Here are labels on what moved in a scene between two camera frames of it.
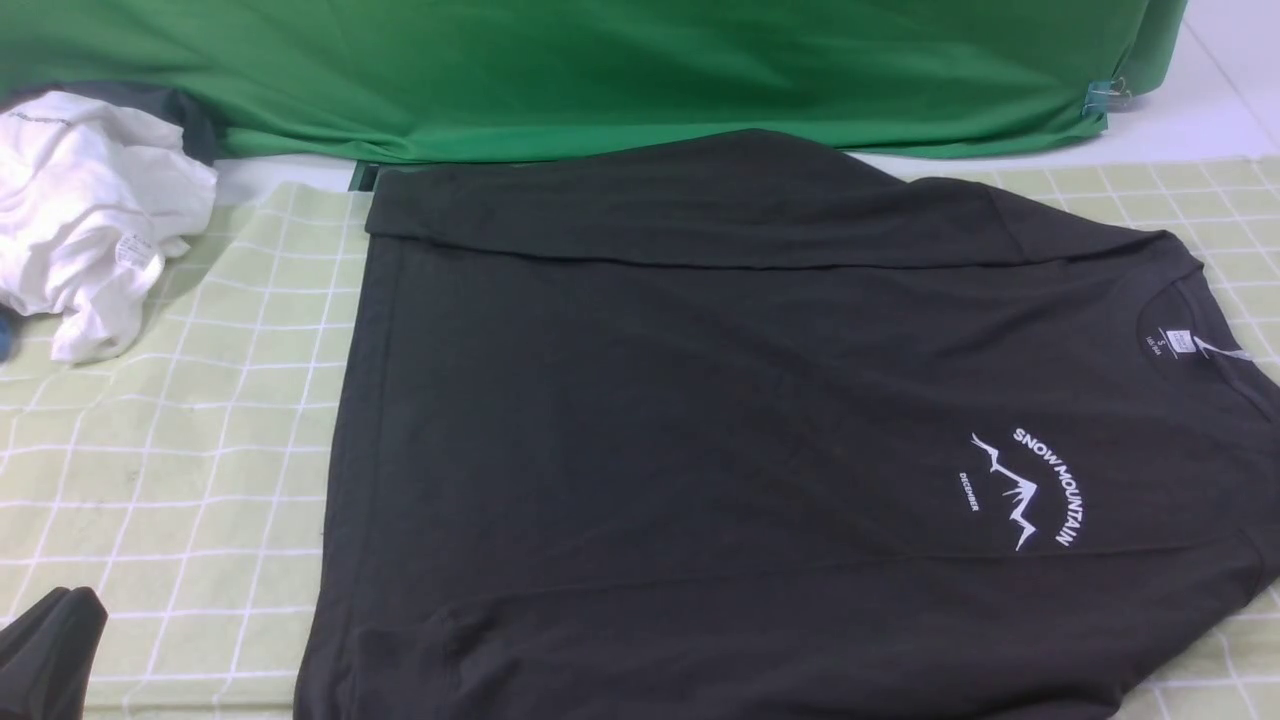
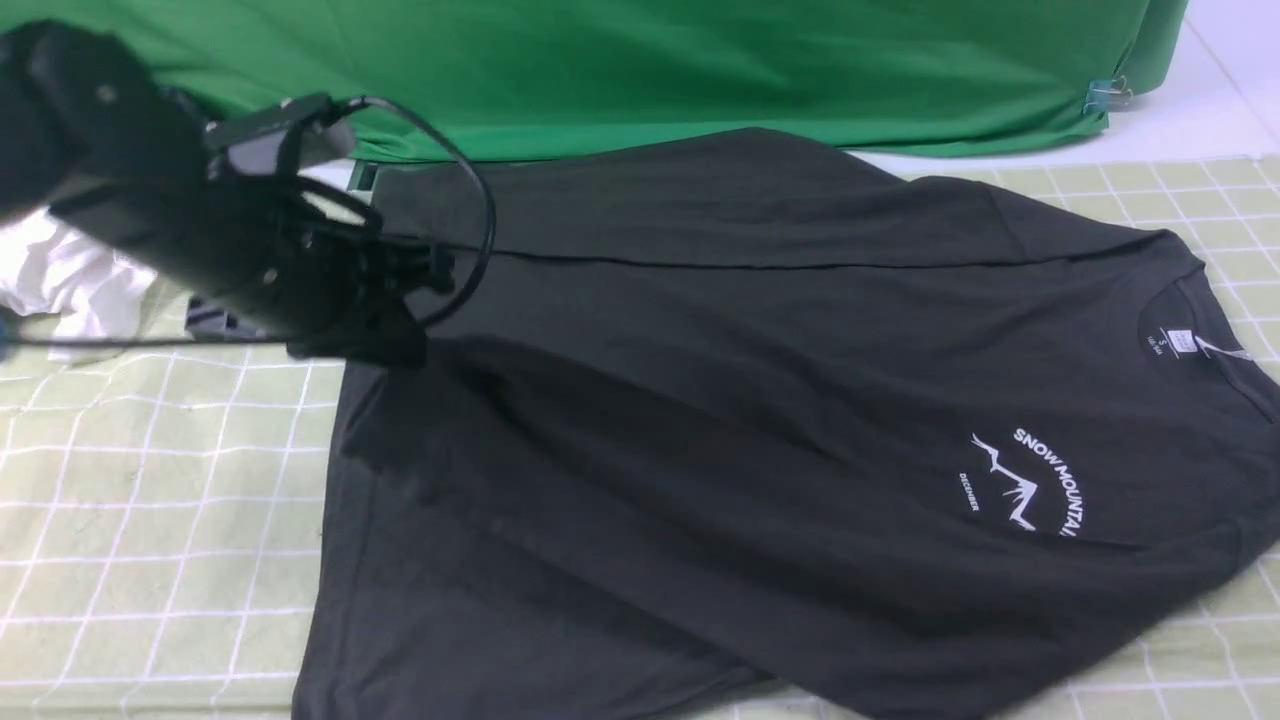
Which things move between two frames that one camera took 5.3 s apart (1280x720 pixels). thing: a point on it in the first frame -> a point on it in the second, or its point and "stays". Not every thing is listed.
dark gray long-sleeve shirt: [752, 426] stays
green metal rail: [364, 177] stays
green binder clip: [1105, 96] stays
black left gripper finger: [47, 654] -> [285, 253]
